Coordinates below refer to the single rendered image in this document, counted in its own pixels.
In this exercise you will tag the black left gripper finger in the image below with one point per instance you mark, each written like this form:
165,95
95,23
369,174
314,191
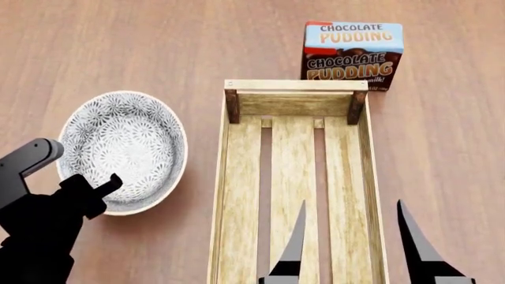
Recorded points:
108,187
77,182

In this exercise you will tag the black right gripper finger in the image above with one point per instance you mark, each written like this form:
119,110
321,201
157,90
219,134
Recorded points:
294,251
418,251

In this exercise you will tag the patterned black and white bowl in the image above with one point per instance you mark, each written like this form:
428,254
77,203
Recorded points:
126,148

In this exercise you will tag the light wooden slatted tray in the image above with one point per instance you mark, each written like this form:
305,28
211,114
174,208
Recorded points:
292,165

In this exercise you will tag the chocolate pudding box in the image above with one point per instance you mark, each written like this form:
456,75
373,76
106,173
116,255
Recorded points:
351,53

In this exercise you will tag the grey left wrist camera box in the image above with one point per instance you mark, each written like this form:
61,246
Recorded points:
27,165

